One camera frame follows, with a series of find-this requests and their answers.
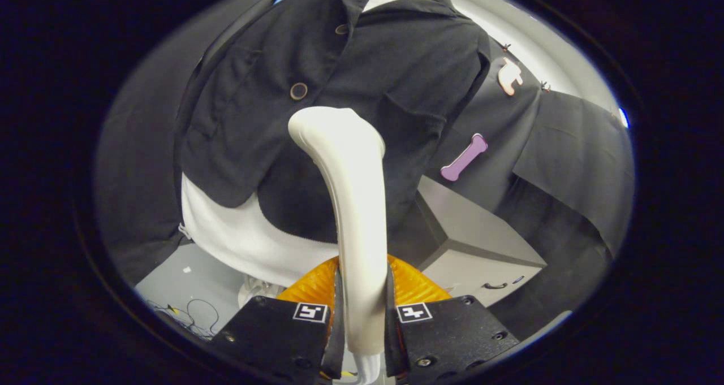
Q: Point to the grey cabinet with dark top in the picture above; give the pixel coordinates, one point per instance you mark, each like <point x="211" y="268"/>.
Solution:
<point x="481" y="243"/>

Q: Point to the black backdrop cloth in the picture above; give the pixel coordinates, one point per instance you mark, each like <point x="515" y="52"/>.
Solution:
<point x="565" y="164"/>

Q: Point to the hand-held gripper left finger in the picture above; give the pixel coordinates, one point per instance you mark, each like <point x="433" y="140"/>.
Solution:
<point x="337" y="328"/>

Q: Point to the white garment steamer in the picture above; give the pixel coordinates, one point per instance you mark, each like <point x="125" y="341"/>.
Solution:
<point x="356" y="204"/>

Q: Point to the black suit jacket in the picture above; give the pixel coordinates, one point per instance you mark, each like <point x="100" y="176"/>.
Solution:
<point x="407" y="74"/>

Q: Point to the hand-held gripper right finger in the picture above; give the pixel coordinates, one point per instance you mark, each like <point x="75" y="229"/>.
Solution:
<point x="391" y="328"/>

